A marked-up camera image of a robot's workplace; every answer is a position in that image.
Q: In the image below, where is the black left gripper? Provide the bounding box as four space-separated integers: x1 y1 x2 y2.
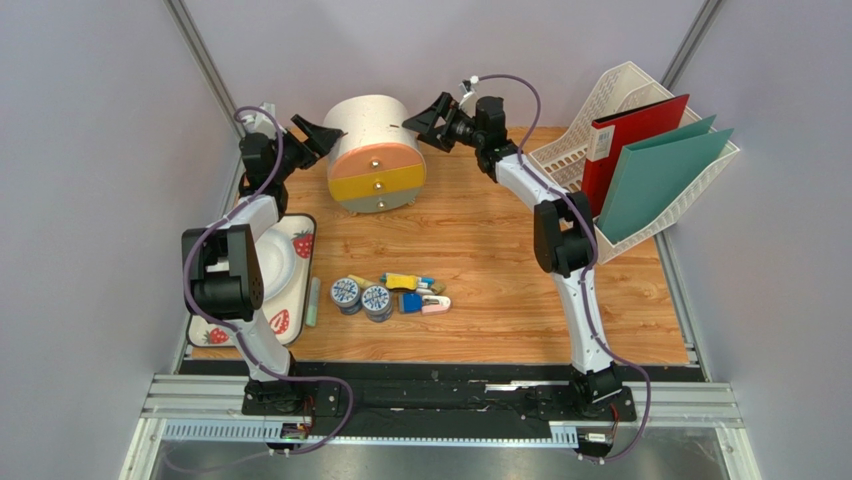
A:
271 117 344 185

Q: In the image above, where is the round drawer storage box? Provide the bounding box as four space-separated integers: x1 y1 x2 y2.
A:
323 94 426 214

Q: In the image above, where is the red file folder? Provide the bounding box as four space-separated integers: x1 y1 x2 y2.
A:
581 93 691 218

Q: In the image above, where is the teal file folder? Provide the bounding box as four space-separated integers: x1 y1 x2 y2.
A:
596 116 734 244

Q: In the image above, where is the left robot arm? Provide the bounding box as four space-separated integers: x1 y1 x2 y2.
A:
181 106 344 415

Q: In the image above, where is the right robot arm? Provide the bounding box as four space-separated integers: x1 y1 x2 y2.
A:
402 92 623 418

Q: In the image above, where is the white plastic file rack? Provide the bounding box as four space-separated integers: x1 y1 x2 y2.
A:
530 62 739 264

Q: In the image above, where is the blue patterned tape roll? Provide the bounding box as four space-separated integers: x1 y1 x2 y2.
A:
330 277 362 315
361 285 393 323

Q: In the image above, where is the yellow bone-shaped eraser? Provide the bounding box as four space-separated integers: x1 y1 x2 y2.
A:
381 272 420 291

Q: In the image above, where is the light green pen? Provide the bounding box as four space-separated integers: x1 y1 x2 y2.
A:
304 277 321 328

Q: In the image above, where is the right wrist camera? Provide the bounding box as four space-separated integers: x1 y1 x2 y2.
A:
459 75 480 117

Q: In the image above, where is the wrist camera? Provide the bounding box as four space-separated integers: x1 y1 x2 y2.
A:
459 75 480 117
238 102 279 140

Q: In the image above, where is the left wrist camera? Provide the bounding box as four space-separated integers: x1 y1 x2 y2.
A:
238 102 279 140

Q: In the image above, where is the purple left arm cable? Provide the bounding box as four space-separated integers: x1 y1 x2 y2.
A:
166 105 357 457

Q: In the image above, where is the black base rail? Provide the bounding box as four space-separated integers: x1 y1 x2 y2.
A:
240 361 667 441

